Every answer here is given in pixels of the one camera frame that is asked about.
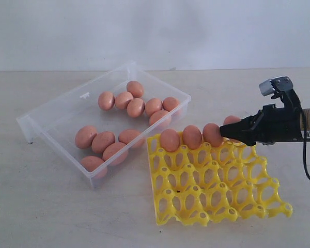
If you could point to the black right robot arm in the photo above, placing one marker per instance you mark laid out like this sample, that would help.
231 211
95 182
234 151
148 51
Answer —
304 123

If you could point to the brown egg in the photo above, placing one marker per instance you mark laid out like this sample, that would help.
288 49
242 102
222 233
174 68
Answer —
211 134
102 141
129 135
111 150
192 137
123 99
170 103
85 136
161 114
91 163
152 106
135 107
229 120
135 88
106 100
169 140

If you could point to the clear plastic bin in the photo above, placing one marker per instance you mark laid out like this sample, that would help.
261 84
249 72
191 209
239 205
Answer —
58 121

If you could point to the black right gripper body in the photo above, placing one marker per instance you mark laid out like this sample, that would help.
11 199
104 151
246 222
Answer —
273 125

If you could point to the yellow plastic egg tray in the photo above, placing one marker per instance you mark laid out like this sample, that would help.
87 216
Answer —
212 184

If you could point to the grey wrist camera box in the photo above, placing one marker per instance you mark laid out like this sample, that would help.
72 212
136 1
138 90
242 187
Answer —
275 85

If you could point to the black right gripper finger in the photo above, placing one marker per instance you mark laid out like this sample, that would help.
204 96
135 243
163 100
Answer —
242 131

